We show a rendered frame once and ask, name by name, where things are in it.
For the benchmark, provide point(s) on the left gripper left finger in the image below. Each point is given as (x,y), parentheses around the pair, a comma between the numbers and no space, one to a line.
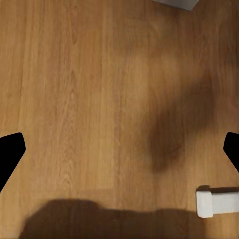
(12,148)

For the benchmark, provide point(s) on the desk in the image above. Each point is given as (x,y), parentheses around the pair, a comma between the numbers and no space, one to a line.
(209,203)

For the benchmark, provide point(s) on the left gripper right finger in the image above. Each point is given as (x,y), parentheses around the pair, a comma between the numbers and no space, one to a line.
(231,148)

